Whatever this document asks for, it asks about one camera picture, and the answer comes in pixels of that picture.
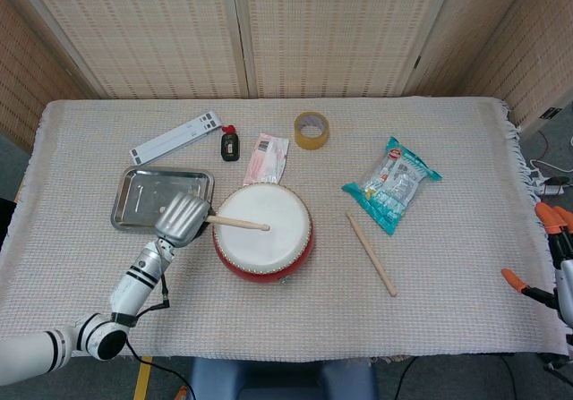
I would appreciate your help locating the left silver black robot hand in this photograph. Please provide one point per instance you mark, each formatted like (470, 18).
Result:
(181, 218)

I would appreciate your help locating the right orange-tipped robot hand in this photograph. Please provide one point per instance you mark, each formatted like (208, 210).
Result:
(565, 279)

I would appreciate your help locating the wooden drumstick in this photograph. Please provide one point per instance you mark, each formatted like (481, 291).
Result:
(242, 223)
(371, 254)

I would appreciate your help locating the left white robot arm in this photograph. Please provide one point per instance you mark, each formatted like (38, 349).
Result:
(130, 288)

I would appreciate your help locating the rectangular stainless steel tray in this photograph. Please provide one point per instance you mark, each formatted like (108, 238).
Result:
(139, 189)

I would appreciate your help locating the red drum with white skin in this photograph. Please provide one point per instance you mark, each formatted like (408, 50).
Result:
(262, 248)

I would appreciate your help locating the small dark bottle red cap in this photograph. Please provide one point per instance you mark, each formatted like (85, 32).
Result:
(230, 147)

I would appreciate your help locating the white power strip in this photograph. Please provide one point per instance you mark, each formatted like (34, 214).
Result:
(553, 189)

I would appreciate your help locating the pink and white packet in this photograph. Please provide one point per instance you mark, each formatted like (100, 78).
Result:
(266, 163)

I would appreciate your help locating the beige woven tablecloth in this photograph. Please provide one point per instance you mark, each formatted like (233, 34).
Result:
(286, 319)

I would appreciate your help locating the yellowish packing tape roll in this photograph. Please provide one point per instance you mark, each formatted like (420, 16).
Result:
(312, 142)

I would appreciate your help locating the woven folding screen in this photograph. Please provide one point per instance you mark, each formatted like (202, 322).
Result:
(156, 37)

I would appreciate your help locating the blue seat base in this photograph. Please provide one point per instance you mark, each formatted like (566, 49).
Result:
(282, 380)

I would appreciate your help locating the teal clear snack bag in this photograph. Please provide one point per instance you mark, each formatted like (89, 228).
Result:
(394, 185)

